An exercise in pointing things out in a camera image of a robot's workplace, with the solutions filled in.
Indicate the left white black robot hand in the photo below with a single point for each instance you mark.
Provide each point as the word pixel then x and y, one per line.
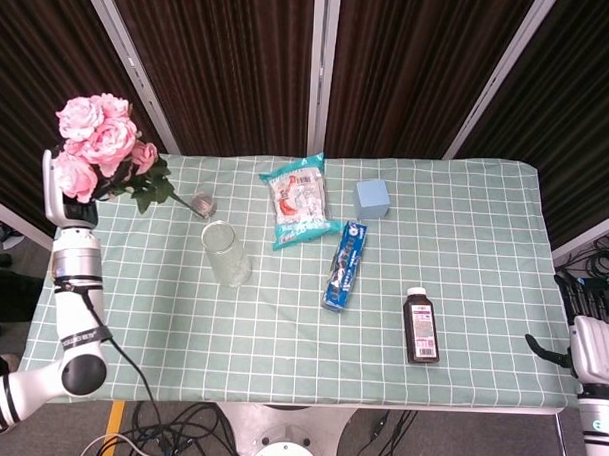
pixel 77 215

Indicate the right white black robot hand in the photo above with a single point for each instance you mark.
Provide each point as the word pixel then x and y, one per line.
pixel 595 348

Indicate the pink artificial rose bouquet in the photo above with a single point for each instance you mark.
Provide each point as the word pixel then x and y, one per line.
pixel 107 141

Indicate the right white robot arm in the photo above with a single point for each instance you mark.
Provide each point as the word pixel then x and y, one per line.
pixel 597 438

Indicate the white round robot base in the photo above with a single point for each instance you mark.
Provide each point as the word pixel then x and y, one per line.
pixel 282 437

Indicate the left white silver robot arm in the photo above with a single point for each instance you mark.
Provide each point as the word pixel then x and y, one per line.
pixel 77 280

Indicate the clear plastic cup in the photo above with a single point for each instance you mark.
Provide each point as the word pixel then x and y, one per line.
pixel 228 260

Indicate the dark brown pleated partition panel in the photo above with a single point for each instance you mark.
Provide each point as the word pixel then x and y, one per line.
pixel 25 53
pixel 230 70
pixel 584 97
pixel 420 77

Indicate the dark juice bottle purple label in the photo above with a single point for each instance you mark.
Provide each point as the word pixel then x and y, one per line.
pixel 421 327

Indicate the teal snack bag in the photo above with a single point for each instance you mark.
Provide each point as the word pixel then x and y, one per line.
pixel 298 203

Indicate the green white checked tablecloth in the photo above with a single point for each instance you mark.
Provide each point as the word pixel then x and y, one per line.
pixel 300 348

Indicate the blue cookie package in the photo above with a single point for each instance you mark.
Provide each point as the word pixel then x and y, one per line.
pixel 345 269

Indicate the light blue cube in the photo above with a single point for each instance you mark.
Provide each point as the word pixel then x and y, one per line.
pixel 371 200

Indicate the white partition frame post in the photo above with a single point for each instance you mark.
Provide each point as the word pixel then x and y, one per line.
pixel 324 73
pixel 132 67
pixel 505 80

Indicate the white metal table frame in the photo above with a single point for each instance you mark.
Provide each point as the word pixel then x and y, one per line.
pixel 428 408

